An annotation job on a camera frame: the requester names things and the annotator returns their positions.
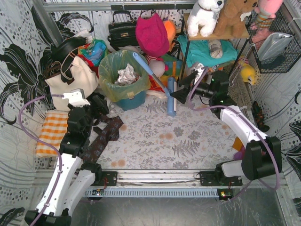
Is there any yellow plush duck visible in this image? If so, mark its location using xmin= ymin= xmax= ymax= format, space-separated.
xmin=238 ymin=58 xmax=255 ymax=85

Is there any cream canvas tote bag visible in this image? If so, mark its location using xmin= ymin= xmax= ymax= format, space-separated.
xmin=44 ymin=56 xmax=99 ymax=97

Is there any black wide-brim hat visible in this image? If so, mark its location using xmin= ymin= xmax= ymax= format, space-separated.
xmin=51 ymin=37 xmax=87 ymax=62

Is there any purple cable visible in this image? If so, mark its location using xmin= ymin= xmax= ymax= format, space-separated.
xmin=18 ymin=94 xmax=69 ymax=222
xmin=188 ymin=67 xmax=283 ymax=201

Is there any brown floral necktie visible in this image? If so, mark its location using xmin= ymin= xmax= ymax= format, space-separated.
xmin=83 ymin=115 xmax=123 ymax=163

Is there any orange checkered towel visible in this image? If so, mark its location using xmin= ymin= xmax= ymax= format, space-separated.
xmin=35 ymin=110 xmax=68 ymax=158

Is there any rainbow striped bag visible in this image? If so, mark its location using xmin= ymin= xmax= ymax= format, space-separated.
xmin=157 ymin=54 xmax=182 ymax=87

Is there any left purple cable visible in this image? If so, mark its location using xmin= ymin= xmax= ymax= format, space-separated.
xmin=18 ymin=94 xmax=69 ymax=222

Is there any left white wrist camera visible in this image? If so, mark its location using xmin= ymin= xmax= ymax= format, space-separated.
xmin=62 ymin=89 xmax=91 ymax=107

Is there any black wire basket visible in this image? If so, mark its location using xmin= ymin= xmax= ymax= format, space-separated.
xmin=246 ymin=11 xmax=301 ymax=73

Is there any dark patterned cloth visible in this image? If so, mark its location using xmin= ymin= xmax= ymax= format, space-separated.
xmin=251 ymin=101 xmax=269 ymax=132

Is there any orange plush toy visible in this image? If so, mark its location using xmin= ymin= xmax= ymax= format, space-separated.
xmin=163 ymin=20 xmax=176 ymax=48

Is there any colorful tie-dye cloth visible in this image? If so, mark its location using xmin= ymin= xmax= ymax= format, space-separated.
xmin=78 ymin=39 xmax=109 ymax=67

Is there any white husky plush dog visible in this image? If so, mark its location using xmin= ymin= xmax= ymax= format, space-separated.
xmin=187 ymin=0 xmax=224 ymax=37

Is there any grey patterned sock roll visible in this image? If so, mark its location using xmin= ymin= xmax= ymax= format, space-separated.
xmin=208 ymin=40 xmax=223 ymax=59

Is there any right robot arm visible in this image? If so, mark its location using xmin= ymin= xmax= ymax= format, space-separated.
xmin=165 ymin=70 xmax=282 ymax=187

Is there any magenta fabric bag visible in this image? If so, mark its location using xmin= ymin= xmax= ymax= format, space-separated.
xmin=135 ymin=13 xmax=169 ymax=57

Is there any brown teddy bear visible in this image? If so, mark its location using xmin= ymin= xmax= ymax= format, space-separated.
xmin=214 ymin=0 xmax=258 ymax=38

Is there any pink plush toy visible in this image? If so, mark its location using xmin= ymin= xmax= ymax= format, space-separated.
xmin=250 ymin=0 xmax=283 ymax=30

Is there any crumpled white paper trash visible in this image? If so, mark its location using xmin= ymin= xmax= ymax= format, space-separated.
xmin=115 ymin=64 xmax=140 ymax=86

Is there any silver foil pouch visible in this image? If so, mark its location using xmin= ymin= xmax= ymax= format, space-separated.
xmin=257 ymin=32 xmax=293 ymax=61

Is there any beige bristle broom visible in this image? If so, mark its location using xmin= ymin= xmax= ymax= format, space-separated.
xmin=228 ymin=67 xmax=252 ymax=110

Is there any yellow plastic trash bag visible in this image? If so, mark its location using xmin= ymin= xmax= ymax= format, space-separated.
xmin=98 ymin=50 xmax=151 ymax=102

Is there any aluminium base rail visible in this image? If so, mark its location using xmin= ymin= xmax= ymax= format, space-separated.
xmin=33 ymin=169 xmax=276 ymax=188

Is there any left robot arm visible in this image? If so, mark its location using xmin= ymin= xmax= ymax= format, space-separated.
xmin=24 ymin=105 xmax=102 ymax=226

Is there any teal folded cloth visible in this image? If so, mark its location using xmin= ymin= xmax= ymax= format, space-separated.
xmin=185 ymin=40 xmax=238 ymax=69

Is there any striped colorful sock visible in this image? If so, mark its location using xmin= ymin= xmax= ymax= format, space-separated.
xmin=232 ymin=137 xmax=245 ymax=161

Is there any teal plastic trash bin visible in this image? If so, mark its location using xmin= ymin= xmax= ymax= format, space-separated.
xmin=115 ymin=91 xmax=146 ymax=111

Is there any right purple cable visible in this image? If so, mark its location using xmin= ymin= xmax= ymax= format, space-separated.
xmin=188 ymin=67 xmax=283 ymax=201

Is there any wooden shelf with black frame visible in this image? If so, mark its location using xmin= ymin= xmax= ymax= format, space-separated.
xmin=178 ymin=13 xmax=250 ymax=81

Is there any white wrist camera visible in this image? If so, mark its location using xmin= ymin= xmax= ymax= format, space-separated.
xmin=62 ymin=89 xmax=91 ymax=107
xmin=192 ymin=63 xmax=207 ymax=84

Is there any pink white plush doll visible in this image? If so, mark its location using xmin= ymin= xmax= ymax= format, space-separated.
xmin=145 ymin=55 xmax=169 ymax=78

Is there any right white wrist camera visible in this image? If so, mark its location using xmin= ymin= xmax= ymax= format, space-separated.
xmin=192 ymin=63 xmax=207 ymax=84

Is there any blue floor squeegee mop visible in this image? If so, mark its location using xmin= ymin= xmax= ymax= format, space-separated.
xmin=132 ymin=52 xmax=177 ymax=117

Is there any black leather handbag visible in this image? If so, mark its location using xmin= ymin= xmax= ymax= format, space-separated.
xmin=107 ymin=10 xmax=139 ymax=51

